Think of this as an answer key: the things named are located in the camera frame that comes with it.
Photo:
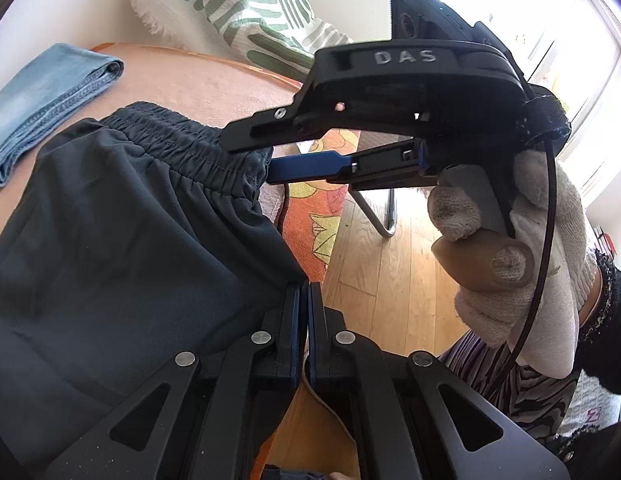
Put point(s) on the folded blue jeans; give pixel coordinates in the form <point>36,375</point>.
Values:
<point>40,105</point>

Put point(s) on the person's right hand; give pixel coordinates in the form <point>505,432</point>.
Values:
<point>525,195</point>

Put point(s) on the person's striped clothing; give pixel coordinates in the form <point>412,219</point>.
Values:
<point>530,400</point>

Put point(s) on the green white patterned throw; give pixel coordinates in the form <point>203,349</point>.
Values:
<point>230,5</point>

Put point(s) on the window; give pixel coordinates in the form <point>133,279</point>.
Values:
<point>590,60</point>

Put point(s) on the white printed cloth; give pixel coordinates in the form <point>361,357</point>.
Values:
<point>590,405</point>

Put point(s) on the person's right forearm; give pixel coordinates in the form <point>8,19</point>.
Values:
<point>610,350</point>

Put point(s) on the metal tube chair leg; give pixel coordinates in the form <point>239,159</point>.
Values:
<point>390,210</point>

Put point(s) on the black pants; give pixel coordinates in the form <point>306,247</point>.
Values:
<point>140,240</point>

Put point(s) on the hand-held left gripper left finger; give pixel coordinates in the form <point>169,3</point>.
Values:
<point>293,330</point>

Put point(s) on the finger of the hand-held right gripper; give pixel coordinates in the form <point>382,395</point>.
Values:
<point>300,167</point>
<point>255,132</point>

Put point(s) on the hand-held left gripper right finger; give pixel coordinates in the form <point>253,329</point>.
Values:
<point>313,340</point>

